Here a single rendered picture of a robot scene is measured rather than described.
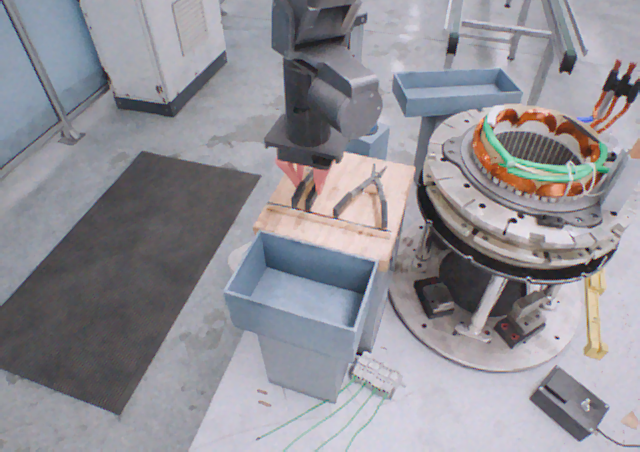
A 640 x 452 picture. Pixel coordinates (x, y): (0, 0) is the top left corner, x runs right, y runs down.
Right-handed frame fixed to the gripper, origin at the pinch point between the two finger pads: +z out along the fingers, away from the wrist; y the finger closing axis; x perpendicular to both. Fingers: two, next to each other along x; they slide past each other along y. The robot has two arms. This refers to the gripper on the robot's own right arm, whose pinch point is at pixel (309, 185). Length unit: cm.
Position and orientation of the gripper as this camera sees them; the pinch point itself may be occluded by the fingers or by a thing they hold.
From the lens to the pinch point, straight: 62.2
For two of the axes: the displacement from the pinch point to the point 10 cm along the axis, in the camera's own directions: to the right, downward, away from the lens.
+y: 9.5, 2.3, -2.1
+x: 3.1, -6.7, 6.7
